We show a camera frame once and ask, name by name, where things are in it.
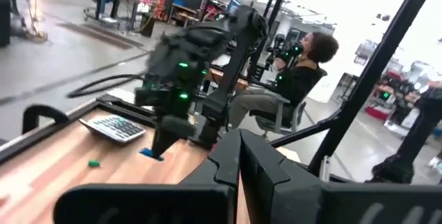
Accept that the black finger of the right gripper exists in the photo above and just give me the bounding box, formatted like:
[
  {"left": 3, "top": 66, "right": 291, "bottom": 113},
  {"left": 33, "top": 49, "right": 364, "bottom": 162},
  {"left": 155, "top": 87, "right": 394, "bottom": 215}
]
[{"left": 151, "top": 115, "right": 197, "bottom": 160}]

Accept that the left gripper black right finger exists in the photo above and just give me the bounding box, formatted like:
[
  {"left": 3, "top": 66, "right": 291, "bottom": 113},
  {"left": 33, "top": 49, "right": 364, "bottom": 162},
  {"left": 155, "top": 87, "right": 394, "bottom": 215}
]
[{"left": 239, "top": 128, "right": 442, "bottom": 224}]

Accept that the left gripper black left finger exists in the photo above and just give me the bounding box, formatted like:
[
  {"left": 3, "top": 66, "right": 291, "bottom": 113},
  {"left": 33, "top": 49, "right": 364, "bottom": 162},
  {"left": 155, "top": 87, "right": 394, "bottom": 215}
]
[{"left": 52, "top": 128, "right": 242, "bottom": 224}]

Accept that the small blue sharpener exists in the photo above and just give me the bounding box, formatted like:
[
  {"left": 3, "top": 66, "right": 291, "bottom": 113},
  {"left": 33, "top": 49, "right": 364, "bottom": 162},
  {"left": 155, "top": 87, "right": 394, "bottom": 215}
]
[{"left": 139, "top": 147, "right": 165, "bottom": 162}]

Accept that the silver calculator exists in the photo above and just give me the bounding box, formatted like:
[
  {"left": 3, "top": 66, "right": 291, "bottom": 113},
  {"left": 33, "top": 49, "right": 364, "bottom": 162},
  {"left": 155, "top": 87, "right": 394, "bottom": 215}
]
[{"left": 78, "top": 114, "right": 147, "bottom": 144}]

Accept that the wooden workbench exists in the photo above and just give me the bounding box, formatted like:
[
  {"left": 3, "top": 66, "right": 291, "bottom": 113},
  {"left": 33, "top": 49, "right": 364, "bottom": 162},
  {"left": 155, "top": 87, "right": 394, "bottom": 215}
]
[{"left": 205, "top": 67, "right": 250, "bottom": 93}]

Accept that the dark floor mat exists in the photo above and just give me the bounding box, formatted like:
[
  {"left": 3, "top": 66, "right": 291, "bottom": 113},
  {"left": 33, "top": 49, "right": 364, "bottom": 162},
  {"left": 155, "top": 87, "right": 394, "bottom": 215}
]
[{"left": 57, "top": 21, "right": 144, "bottom": 50}]

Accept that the grey office chair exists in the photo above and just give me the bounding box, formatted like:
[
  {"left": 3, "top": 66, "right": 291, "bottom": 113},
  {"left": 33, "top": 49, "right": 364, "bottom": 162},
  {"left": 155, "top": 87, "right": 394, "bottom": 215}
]
[{"left": 249, "top": 68, "right": 329, "bottom": 138}]

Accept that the monitor with blue screen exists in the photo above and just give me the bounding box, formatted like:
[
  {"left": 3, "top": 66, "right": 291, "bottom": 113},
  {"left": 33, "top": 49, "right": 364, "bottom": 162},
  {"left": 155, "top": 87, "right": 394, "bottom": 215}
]
[{"left": 226, "top": 0, "right": 243, "bottom": 15}]

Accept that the black teleoperation device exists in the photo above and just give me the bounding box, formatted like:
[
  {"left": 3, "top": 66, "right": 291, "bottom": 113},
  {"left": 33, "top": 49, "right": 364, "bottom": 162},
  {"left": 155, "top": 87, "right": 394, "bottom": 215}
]
[{"left": 264, "top": 33, "right": 305, "bottom": 71}]

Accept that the person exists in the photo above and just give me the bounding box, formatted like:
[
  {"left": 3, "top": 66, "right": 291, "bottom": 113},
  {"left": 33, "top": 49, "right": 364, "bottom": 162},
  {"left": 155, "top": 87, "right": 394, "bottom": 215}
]
[{"left": 227, "top": 32, "right": 340, "bottom": 130}]

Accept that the black floor cable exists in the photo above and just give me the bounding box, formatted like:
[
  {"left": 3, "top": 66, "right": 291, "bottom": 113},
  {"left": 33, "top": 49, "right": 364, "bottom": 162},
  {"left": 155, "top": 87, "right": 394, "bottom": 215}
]
[{"left": 66, "top": 73, "right": 145, "bottom": 100}]

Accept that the black neighbouring rig frame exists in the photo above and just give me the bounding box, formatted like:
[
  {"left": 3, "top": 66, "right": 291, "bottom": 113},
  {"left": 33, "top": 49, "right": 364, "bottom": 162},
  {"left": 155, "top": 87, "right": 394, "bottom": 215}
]
[{"left": 247, "top": 0, "right": 294, "bottom": 80}]

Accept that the black curved cable loop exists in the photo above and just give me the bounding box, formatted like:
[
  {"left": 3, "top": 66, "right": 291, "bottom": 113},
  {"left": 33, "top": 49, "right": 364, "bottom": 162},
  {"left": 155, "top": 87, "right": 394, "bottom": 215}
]
[{"left": 22, "top": 104, "right": 70, "bottom": 135}]

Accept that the black aluminium rig frame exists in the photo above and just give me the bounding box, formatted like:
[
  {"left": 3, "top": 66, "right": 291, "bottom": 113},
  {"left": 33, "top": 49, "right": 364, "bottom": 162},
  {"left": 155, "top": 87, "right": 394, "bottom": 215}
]
[{"left": 0, "top": 0, "right": 442, "bottom": 183}]

